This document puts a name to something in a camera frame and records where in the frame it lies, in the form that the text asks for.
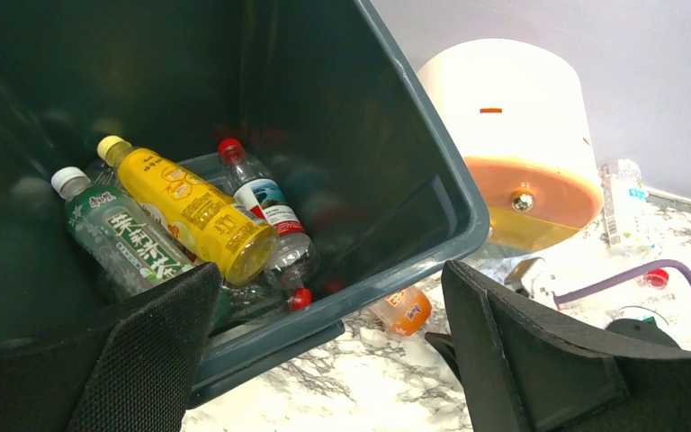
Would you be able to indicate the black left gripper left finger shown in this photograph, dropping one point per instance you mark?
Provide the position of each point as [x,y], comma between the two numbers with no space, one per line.
[128,367]

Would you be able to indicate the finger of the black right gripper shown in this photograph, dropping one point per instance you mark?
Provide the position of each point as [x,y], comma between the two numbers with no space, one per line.
[443,345]

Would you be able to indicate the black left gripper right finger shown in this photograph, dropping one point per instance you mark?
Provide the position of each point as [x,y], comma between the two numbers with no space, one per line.
[526,367]

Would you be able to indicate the orange label juice bottle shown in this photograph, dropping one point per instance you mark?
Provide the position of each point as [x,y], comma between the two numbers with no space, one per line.
[404,312]

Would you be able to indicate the green jasmine tea bottle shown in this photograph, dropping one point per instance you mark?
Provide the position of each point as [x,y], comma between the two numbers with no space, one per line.
[127,243]

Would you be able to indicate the yellow honey pomelo bottle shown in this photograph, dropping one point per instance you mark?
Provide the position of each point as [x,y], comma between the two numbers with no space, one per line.
[208,222]

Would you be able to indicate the red cap landscape label bottle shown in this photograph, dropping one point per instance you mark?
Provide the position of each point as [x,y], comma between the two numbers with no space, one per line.
[295,260]

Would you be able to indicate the red label water bottle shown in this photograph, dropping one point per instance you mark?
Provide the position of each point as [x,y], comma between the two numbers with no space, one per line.
[259,300]

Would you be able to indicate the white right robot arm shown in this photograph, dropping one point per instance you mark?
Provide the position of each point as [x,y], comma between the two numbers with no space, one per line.
[644,330]

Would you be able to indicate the dark green plastic bin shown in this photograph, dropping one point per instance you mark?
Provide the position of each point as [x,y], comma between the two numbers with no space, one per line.
[318,90]

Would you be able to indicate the clear bottle blue white label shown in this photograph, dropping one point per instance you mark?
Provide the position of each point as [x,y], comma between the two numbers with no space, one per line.
[625,199]

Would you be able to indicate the round drawer cabinet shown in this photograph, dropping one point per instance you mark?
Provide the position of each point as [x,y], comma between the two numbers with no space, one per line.
[517,116]

